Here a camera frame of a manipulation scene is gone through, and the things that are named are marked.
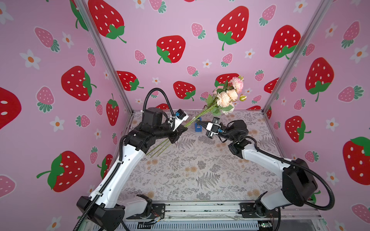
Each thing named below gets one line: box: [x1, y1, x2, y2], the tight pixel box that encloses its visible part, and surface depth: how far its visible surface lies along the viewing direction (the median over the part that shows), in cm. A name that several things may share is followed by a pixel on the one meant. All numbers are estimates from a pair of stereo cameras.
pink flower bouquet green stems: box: [145, 76, 248, 158], surface depth 64 cm
